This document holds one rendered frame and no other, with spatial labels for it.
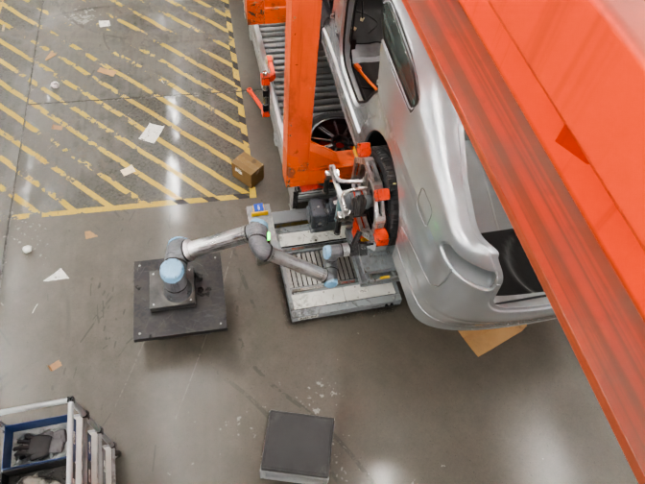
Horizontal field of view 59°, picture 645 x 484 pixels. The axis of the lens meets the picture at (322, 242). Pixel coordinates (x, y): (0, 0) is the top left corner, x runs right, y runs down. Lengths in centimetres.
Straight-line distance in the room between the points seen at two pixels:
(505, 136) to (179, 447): 317
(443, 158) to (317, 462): 185
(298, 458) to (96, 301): 190
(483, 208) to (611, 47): 330
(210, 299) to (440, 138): 191
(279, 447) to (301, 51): 227
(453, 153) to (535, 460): 220
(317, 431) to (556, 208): 269
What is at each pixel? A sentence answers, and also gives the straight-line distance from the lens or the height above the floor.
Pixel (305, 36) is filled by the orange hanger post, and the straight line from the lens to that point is 328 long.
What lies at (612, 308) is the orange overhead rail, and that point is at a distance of 99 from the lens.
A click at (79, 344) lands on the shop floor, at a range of 430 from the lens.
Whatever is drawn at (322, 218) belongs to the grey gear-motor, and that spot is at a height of 37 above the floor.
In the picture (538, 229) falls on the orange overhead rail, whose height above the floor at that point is 300.
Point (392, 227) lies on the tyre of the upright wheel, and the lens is 351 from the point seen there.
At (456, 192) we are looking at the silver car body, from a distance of 279.
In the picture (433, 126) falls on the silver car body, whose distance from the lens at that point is 297.
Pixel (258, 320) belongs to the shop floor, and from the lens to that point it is 416.
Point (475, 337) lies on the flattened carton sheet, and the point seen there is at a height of 1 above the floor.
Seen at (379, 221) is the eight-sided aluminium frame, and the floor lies 96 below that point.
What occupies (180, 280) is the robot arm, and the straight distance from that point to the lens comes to 373.
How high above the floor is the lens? 374
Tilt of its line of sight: 56 degrees down
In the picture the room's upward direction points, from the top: 8 degrees clockwise
